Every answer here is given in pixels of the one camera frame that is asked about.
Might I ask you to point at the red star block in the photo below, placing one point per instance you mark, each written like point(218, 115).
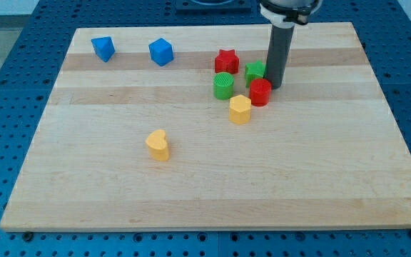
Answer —
point(227, 61)

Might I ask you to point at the green star block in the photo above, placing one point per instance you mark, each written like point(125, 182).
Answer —
point(254, 70)

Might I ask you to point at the yellow hexagon block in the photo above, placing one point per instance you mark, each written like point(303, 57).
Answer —
point(239, 109)

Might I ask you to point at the green cylinder block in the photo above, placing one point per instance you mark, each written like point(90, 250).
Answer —
point(223, 83)

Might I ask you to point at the yellow heart block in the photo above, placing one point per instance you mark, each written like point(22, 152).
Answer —
point(157, 145)

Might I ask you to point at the wooden board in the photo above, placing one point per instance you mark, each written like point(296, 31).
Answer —
point(325, 153)

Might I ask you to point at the red cylinder block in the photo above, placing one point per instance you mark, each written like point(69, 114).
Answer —
point(260, 90)

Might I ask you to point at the blue cube block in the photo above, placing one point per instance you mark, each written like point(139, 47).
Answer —
point(161, 51)

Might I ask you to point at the blue triangular prism block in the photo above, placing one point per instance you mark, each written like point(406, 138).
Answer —
point(103, 48)

